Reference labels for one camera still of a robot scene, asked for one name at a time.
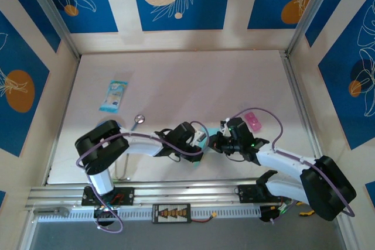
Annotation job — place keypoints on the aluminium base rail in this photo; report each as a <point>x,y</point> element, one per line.
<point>190,191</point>

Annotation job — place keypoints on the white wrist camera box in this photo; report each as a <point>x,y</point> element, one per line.
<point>225,125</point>
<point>199,137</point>

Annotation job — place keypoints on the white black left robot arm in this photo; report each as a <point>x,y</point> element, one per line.
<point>102,147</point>

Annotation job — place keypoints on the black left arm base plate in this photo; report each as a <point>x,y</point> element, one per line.
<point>126,195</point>

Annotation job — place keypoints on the aluminium side rail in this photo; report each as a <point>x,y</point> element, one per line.
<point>290,68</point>

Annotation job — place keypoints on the light blue cloth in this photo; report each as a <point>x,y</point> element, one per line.
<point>211,132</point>

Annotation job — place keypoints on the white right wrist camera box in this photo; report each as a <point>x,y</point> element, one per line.
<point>225,125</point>

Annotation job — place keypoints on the black power distribution board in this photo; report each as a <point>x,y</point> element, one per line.
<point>171,213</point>

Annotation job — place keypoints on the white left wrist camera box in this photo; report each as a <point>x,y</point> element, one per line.
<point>199,137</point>

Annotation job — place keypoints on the black controller board with lights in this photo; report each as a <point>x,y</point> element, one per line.
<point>268,213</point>
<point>105,212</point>

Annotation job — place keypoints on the pink pill box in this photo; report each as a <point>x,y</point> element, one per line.
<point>253,121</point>

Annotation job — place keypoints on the aluminium frame post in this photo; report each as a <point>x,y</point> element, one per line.
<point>313,7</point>
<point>49,7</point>

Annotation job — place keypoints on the grey metal bracket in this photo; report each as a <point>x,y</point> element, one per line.
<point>58,211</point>

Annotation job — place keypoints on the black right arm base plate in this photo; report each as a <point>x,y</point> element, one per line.
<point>249,195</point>

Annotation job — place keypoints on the blue snack packet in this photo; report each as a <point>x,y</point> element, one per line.
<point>113,96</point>

